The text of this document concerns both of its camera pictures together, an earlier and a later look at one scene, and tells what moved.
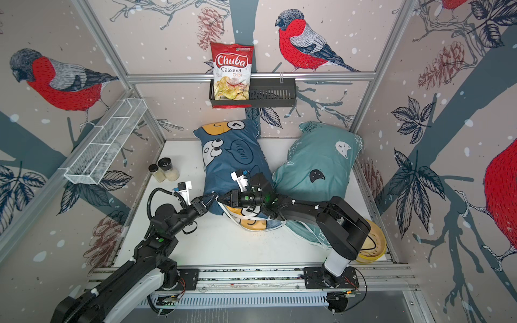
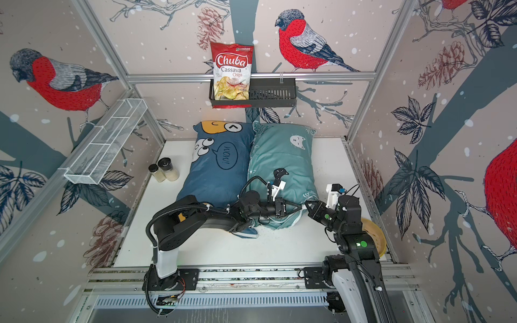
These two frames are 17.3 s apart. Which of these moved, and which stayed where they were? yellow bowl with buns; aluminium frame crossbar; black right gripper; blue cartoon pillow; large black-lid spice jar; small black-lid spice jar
Moved: black right gripper; blue cartoon pillow
Stayed: aluminium frame crossbar; yellow bowl with buns; small black-lid spice jar; large black-lid spice jar
